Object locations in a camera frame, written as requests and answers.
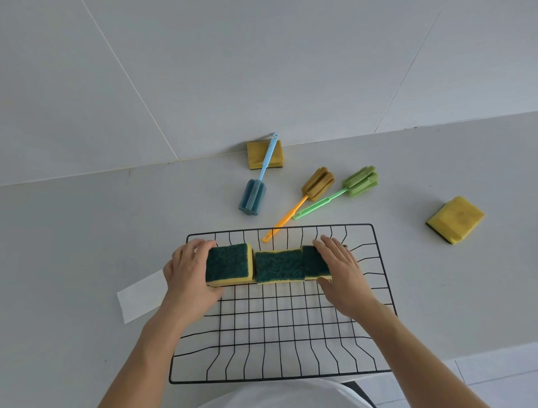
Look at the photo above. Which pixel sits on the person's left hand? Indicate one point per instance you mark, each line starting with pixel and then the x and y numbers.
pixel 185 277

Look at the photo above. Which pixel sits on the person's right hand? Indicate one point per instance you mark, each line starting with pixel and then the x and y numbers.
pixel 346 281

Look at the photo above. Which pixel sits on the green sponge bottle brush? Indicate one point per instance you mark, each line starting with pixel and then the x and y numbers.
pixel 360 181

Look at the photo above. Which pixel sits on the blue sponge bottle brush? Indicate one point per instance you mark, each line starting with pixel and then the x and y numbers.
pixel 253 197

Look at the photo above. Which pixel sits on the person's right forearm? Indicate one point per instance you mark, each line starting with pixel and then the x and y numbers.
pixel 412 361

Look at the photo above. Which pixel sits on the person's left forearm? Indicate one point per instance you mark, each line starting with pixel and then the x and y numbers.
pixel 143 365

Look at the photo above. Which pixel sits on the person's dark trousers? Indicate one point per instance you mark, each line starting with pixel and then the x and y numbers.
pixel 357 393

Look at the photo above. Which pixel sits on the person's white shirt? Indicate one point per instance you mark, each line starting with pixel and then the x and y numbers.
pixel 286 397

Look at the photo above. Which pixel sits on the white paper sheet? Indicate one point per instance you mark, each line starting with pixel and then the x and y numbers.
pixel 138 298

